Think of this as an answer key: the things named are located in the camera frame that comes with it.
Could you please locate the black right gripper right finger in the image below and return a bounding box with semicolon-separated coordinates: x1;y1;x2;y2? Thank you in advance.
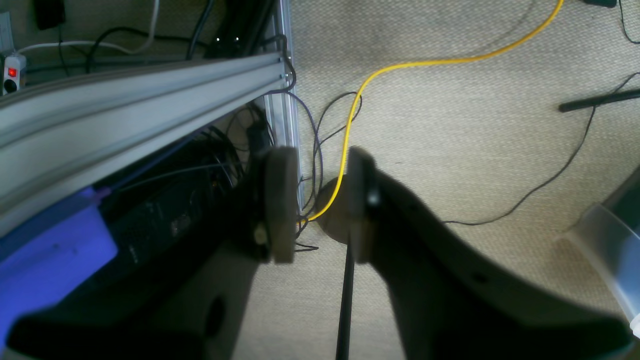
347;146;633;360

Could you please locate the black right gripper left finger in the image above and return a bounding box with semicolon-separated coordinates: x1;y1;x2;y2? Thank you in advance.
7;146;298;360

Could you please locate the purple plastic part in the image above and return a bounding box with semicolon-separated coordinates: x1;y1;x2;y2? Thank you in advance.
0;187;118;346

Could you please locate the clear plastic bin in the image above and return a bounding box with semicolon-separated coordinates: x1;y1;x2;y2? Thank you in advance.
570;170;640;336

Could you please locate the black tripod leg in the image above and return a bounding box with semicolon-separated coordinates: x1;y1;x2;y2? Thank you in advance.
557;88;640;113

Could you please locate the white power strip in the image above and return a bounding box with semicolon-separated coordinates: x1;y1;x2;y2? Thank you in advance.
1;54;27;96

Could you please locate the thin black floor cable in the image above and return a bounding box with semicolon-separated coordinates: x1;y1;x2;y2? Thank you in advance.
442;72;640;226

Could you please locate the aluminium frame rail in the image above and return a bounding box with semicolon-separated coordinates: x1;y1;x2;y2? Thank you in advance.
0;53;285;236

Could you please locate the yellow cable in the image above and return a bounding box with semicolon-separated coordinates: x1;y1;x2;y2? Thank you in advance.
299;0;565;222

